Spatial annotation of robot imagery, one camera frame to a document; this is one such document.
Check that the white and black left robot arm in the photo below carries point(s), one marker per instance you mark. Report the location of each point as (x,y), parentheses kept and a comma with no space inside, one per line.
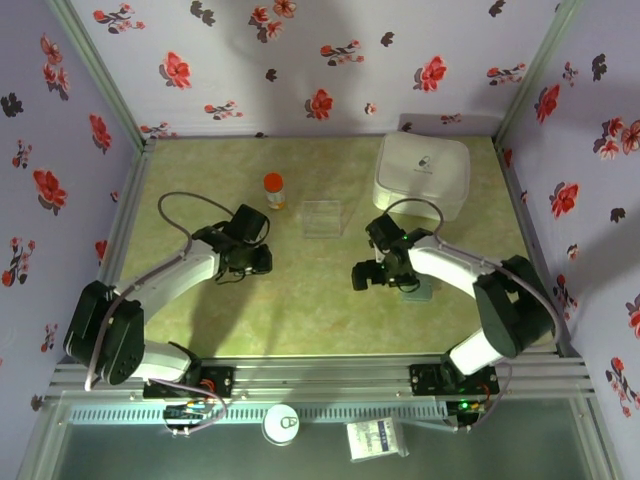
(165,272)

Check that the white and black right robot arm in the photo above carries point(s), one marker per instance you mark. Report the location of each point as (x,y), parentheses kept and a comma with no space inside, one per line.
(515,310)

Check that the clear acrylic card tray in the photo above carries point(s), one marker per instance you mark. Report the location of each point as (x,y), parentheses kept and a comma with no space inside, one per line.
(323,220)

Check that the orange-capped pill bottle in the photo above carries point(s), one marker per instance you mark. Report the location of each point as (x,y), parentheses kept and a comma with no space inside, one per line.
(275,192)

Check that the white medicine pouch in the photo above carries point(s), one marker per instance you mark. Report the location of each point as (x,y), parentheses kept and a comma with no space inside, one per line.
(422,175)

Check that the white round lid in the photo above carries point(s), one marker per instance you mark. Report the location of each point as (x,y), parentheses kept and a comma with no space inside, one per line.
(280,425)

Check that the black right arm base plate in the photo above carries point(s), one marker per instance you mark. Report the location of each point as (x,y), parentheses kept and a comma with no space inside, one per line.
(425,380)

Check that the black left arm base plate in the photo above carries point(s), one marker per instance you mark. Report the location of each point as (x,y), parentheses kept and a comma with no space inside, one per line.
(220,382)

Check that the aluminium side rail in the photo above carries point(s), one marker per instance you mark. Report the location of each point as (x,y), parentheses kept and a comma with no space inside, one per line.
(520,215)
(127,210)

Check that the aluminium front frame rail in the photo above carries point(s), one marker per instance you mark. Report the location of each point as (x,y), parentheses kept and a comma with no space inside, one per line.
(320,375)

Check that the aluminium frame post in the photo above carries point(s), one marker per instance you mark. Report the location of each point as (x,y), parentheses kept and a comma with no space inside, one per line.
(540,60)
(100,75)

